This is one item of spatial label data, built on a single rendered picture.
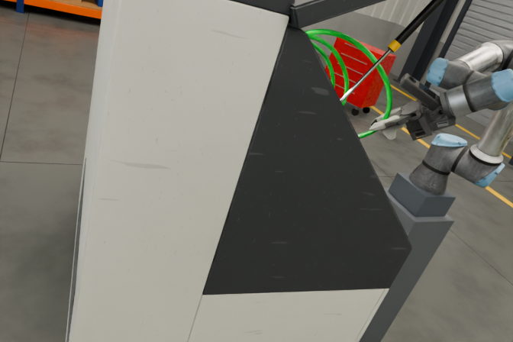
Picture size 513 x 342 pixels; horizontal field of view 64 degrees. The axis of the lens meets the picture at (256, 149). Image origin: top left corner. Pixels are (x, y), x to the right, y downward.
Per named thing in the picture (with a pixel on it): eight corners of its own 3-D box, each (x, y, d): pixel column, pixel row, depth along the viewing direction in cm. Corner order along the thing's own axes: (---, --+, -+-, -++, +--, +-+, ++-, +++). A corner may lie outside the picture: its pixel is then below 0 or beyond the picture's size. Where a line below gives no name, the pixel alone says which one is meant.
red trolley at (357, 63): (314, 95, 579) (336, 36, 543) (330, 94, 614) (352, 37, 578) (356, 117, 544) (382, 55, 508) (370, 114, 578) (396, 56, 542)
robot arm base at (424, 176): (426, 175, 183) (436, 156, 179) (451, 195, 171) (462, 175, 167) (401, 174, 176) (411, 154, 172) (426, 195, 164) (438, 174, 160)
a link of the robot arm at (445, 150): (428, 155, 177) (443, 127, 171) (458, 171, 170) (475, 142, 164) (418, 159, 168) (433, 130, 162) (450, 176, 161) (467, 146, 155)
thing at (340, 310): (302, 440, 156) (390, 289, 123) (146, 471, 133) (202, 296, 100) (250, 295, 213) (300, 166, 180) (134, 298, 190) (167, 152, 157)
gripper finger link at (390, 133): (375, 147, 116) (408, 136, 111) (366, 130, 114) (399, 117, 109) (376, 142, 118) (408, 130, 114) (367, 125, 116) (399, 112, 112)
